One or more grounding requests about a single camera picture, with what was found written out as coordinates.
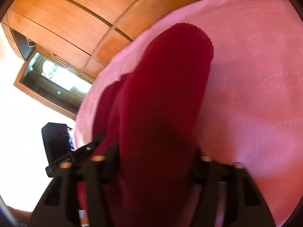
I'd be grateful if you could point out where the dark red long-sleeve sweater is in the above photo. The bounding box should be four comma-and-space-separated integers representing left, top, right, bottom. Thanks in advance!
74, 23, 214, 226

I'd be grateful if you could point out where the person's left forearm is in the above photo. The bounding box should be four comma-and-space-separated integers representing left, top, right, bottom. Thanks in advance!
7, 206, 32, 226

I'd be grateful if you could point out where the wood-framed window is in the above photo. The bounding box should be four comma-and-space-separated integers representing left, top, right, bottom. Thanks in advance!
14, 50, 93, 120

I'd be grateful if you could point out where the pink bedspread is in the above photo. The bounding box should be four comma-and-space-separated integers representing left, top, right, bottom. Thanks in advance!
79, 0, 302, 226

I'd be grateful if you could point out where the wooden wardrobe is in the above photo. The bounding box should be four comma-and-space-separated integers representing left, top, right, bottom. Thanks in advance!
1, 0, 200, 79

